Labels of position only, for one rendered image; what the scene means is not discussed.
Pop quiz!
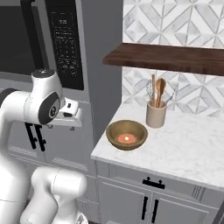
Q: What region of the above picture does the beige utensil pot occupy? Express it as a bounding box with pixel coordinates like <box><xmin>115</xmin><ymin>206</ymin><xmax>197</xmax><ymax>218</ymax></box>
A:
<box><xmin>145</xmin><ymin>100</ymin><xmax>168</xmax><ymax>130</ymax></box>

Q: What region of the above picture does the dark wooden wall shelf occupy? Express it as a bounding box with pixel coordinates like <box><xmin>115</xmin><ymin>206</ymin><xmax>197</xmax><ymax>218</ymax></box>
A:
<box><xmin>101</xmin><ymin>42</ymin><xmax>224</xmax><ymax>78</ymax></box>

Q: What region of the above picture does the dark glass microwave door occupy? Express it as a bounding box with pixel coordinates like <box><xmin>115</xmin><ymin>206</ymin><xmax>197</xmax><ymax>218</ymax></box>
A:
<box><xmin>0</xmin><ymin>0</ymin><xmax>50</xmax><ymax>75</ymax></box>

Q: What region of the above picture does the black microwave door handle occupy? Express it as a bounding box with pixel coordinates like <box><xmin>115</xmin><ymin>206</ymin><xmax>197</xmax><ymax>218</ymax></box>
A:
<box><xmin>20</xmin><ymin>0</ymin><xmax>45</xmax><ymax>71</ymax></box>

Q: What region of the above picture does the wooden spoon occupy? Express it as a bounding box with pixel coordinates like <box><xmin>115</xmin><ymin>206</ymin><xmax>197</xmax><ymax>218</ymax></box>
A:
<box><xmin>155</xmin><ymin>77</ymin><xmax>167</xmax><ymax>109</ymax></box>

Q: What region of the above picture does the grey base cupboard door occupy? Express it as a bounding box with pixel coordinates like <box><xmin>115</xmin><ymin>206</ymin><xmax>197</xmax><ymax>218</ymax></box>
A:
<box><xmin>97</xmin><ymin>177</ymin><xmax>153</xmax><ymax>224</ymax></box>
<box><xmin>149</xmin><ymin>192</ymin><xmax>221</xmax><ymax>224</ymax></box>

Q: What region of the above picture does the wooden spatula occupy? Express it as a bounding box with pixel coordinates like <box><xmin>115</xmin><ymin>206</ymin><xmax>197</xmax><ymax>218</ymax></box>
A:
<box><xmin>150</xmin><ymin>73</ymin><xmax>157</xmax><ymax>108</ymax></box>

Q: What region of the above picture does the grey tall cabinet housing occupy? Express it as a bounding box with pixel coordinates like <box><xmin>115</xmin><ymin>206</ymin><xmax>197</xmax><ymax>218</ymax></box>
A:
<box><xmin>0</xmin><ymin>0</ymin><xmax>124</xmax><ymax>224</ymax></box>

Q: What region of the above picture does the round orange waffle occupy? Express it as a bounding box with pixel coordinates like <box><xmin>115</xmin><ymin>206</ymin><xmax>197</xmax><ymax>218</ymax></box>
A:
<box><xmin>116</xmin><ymin>133</ymin><xmax>137</xmax><ymax>145</ymax></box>

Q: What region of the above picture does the black base cupboard handle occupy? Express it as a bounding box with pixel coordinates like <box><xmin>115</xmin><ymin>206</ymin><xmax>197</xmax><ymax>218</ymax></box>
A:
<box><xmin>150</xmin><ymin>199</ymin><xmax>160</xmax><ymax>224</ymax></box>
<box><xmin>141</xmin><ymin>196</ymin><xmax>150</xmax><ymax>221</ymax></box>

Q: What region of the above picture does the grey drawer front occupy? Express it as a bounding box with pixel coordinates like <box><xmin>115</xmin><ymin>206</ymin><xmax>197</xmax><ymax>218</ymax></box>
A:
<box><xmin>95</xmin><ymin>161</ymin><xmax>224</xmax><ymax>208</ymax></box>

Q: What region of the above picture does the black tall cabinet door handle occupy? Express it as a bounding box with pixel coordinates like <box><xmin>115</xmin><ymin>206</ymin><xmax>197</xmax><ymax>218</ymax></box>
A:
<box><xmin>34</xmin><ymin>123</ymin><xmax>47</xmax><ymax>152</ymax></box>
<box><xmin>24</xmin><ymin>122</ymin><xmax>38</xmax><ymax>151</ymax></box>

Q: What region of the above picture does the grey black microwave oven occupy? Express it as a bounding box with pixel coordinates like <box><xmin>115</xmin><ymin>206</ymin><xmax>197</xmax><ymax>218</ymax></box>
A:
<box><xmin>0</xmin><ymin>0</ymin><xmax>89</xmax><ymax>102</ymax></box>

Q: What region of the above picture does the metal whisk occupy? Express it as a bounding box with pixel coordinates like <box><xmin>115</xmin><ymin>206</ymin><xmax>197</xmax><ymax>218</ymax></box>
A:
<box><xmin>145</xmin><ymin>78</ymin><xmax>154</xmax><ymax>103</ymax></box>

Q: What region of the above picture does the brown golden bowl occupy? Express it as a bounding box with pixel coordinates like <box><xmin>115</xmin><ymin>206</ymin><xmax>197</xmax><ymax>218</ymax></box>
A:
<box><xmin>105</xmin><ymin>119</ymin><xmax>149</xmax><ymax>151</ymax></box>

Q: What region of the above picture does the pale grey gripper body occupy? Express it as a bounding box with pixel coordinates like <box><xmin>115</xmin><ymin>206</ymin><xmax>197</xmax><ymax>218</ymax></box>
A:
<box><xmin>46</xmin><ymin>108</ymin><xmax>84</xmax><ymax>129</ymax></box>

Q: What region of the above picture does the grey tall cabinet door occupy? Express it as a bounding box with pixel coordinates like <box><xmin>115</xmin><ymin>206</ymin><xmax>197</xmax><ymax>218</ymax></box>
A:
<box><xmin>7</xmin><ymin>120</ymin><xmax>47</xmax><ymax>165</ymax></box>
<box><xmin>40</xmin><ymin>100</ymin><xmax>98</xmax><ymax>177</ymax></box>

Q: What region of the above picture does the black drawer handle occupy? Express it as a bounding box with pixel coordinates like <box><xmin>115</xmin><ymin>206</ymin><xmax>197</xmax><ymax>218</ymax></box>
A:
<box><xmin>142</xmin><ymin>176</ymin><xmax>166</xmax><ymax>190</ymax></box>

